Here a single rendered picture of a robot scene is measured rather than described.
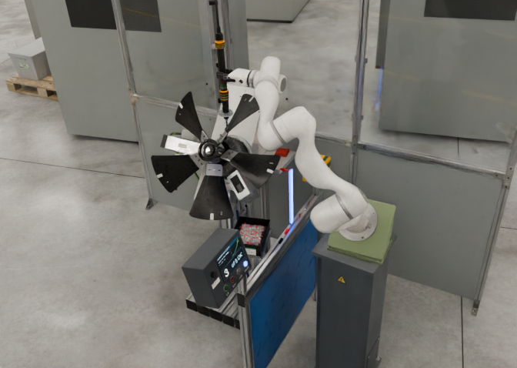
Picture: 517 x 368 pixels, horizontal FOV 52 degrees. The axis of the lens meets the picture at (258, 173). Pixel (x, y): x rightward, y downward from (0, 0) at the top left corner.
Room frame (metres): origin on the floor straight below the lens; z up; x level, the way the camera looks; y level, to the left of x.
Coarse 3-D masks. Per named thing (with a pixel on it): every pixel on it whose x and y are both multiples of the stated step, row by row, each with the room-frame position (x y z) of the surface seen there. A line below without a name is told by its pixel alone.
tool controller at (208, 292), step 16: (208, 240) 1.63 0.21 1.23; (224, 240) 1.60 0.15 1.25; (240, 240) 1.64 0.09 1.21; (192, 256) 1.54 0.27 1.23; (208, 256) 1.51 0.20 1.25; (224, 256) 1.54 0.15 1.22; (240, 256) 1.61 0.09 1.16; (192, 272) 1.46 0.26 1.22; (208, 272) 1.45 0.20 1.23; (192, 288) 1.47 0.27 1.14; (208, 288) 1.43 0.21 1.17; (208, 304) 1.44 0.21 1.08
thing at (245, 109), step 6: (246, 96) 2.57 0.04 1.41; (240, 102) 2.58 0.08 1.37; (246, 102) 2.51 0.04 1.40; (252, 102) 2.48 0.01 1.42; (240, 108) 2.52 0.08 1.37; (246, 108) 2.47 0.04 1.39; (252, 108) 2.44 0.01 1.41; (258, 108) 2.41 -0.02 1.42; (234, 114) 2.54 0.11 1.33; (240, 114) 2.46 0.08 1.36; (246, 114) 2.42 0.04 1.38; (234, 120) 2.45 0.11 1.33; (240, 120) 2.41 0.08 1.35; (228, 126) 2.45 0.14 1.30; (234, 126) 2.40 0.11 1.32
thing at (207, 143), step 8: (200, 144) 2.39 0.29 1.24; (208, 144) 2.37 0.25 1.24; (216, 144) 2.36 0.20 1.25; (224, 144) 2.45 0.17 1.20; (200, 152) 2.36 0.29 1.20; (208, 152) 2.35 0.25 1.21; (216, 152) 2.32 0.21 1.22; (224, 152) 2.38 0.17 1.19; (208, 160) 2.32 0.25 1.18; (216, 160) 2.34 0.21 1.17
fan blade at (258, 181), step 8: (240, 152) 2.37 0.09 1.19; (232, 160) 2.30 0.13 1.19; (240, 160) 2.30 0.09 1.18; (248, 160) 2.30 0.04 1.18; (256, 160) 2.30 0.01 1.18; (264, 160) 2.29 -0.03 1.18; (272, 160) 2.29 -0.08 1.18; (240, 168) 2.25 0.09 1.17; (248, 168) 2.24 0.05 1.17; (256, 168) 2.24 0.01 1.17; (264, 168) 2.24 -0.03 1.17; (272, 168) 2.24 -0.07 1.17; (248, 176) 2.20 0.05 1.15; (256, 176) 2.19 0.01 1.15; (264, 176) 2.19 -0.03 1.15; (256, 184) 2.16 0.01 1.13
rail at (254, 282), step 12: (312, 204) 2.34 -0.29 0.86; (300, 216) 2.23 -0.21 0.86; (300, 228) 2.20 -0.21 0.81; (288, 240) 2.07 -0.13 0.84; (276, 252) 1.96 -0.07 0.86; (264, 264) 1.88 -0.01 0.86; (276, 264) 1.96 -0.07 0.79; (252, 276) 1.80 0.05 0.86; (264, 276) 1.85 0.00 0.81; (252, 288) 1.75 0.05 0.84; (240, 300) 1.70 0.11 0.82
